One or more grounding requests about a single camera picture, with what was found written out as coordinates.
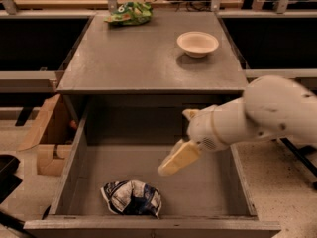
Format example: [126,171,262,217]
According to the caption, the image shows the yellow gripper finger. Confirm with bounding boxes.
[182,109,200,121]
[158,140,201,177]

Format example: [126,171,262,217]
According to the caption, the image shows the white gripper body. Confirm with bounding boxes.
[187,105,229,153]

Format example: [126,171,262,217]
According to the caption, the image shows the blue chip bag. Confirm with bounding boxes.
[100,179,162,218]

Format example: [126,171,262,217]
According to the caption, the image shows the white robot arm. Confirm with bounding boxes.
[158,75,317,176]

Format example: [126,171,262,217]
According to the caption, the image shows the open grey top drawer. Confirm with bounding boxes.
[25,102,280,238]

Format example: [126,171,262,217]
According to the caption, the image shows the green chip bag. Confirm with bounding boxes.
[104,2,153,26]

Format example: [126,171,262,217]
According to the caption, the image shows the white paper bowl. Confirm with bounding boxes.
[177,32,219,58]

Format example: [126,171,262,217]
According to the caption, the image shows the grey cabinet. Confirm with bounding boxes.
[56,9,251,129]

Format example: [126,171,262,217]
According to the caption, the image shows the black stand leg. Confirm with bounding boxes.
[280,138,317,178]

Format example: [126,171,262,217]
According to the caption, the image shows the cardboard box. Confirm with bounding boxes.
[18,94,78,177]

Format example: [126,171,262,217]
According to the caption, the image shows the black object at left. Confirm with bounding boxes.
[0,154,22,203]

